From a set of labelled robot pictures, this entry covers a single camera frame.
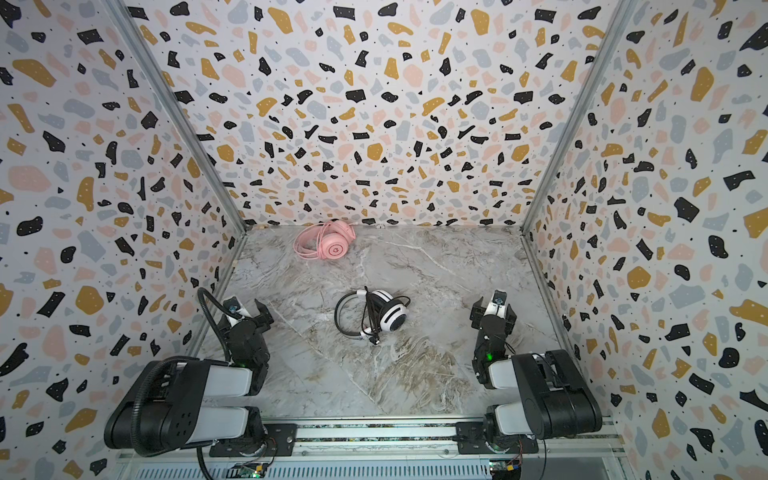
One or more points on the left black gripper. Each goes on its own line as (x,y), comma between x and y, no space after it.
(263,318)

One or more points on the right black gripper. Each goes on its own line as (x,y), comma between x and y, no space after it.
(492,318)

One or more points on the white black headphones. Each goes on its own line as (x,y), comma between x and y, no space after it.
(383,312)

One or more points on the pink headphones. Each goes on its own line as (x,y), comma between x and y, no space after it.
(326,241)

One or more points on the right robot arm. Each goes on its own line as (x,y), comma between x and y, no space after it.
(553,399)

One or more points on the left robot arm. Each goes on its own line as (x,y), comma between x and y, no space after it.
(170,406)

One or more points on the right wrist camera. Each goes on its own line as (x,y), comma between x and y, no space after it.
(497,306)

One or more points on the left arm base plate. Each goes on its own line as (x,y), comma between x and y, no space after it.
(269,440)

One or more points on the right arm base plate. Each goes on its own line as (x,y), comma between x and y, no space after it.
(483,438)

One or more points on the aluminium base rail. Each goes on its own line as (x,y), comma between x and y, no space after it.
(451,447)

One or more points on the right corner aluminium post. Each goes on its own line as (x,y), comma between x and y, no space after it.
(618,22)

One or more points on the corner aluminium post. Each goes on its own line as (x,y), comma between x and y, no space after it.
(121,18)
(618,22)

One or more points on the left corner aluminium post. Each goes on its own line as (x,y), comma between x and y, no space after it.
(121,18)

